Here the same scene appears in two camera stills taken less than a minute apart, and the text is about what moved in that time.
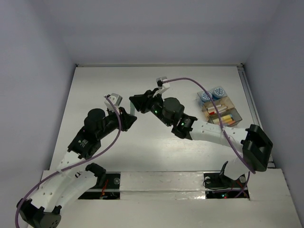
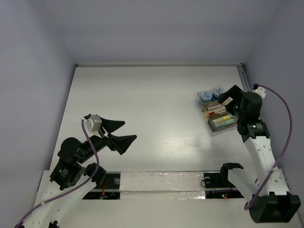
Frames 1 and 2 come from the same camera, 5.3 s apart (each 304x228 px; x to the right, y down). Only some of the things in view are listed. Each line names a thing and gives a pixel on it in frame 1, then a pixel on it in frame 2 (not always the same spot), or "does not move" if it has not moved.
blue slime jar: x=218 y=93 does not move
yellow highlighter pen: x=227 y=118 does not move
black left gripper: x=127 y=119 to x=121 y=142
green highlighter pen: x=132 y=109 to x=224 y=122
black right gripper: x=142 y=102 to x=235 y=92
